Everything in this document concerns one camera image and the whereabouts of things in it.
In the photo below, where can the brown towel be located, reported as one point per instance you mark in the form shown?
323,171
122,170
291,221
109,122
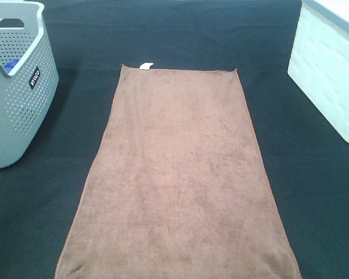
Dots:
178,188

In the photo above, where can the black table cloth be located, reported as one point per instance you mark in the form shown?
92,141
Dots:
306,160

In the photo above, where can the grey perforated laundry basket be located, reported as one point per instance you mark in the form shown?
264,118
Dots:
26,93

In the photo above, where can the white storage box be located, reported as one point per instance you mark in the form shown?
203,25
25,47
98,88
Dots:
319,61

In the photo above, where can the blue cloth in basket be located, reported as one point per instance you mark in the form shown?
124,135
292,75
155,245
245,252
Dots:
10,65

